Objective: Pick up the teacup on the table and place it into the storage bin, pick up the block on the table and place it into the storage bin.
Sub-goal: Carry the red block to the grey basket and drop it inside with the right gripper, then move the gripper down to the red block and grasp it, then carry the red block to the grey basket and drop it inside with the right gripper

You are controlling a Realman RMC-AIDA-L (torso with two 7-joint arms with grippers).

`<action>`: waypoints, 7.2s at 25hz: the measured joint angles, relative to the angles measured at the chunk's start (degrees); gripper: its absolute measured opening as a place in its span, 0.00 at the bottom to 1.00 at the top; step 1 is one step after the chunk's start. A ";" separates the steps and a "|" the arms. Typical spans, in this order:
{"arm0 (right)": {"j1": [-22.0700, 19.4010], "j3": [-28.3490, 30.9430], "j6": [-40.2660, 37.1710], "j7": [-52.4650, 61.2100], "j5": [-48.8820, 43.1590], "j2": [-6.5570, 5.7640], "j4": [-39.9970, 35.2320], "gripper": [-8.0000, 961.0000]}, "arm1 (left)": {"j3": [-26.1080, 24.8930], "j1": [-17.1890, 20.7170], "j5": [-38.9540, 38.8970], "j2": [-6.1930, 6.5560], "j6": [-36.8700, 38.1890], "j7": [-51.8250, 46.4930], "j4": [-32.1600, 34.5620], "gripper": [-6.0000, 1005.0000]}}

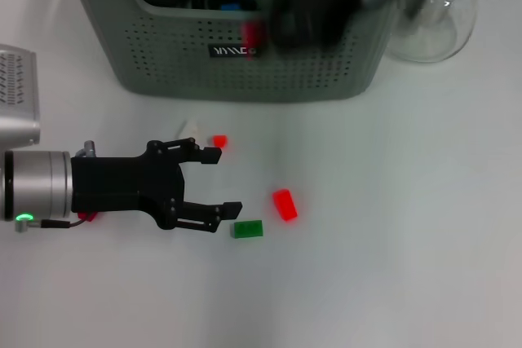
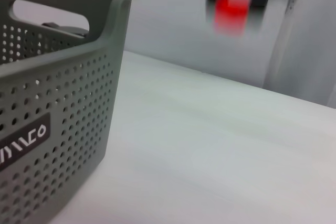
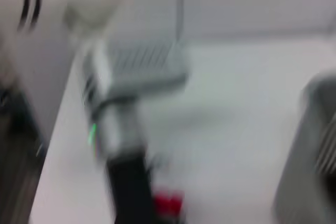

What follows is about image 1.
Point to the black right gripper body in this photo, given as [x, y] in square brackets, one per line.
[314, 5]

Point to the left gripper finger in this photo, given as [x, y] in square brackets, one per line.
[210, 156]
[230, 210]

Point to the green toy brick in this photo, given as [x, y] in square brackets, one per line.
[248, 229]

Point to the grey-green perforated storage bin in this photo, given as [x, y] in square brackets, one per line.
[183, 75]

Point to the dark red curved toy brick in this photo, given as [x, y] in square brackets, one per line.
[87, 216]

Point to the red slope toy brick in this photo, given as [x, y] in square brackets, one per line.
[285, 205]

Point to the glass carafe black lid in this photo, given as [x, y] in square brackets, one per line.
[440, 34]

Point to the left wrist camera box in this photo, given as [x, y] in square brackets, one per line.
[16, 99]

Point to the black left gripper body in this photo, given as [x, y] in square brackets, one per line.
[118, 183]

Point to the blue square toy plate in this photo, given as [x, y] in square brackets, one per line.
[228, 7]

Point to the white toy brick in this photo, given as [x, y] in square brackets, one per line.
[189, 128]

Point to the small red toy brick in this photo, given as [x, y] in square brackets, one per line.
[220, 141]
[250, 34]

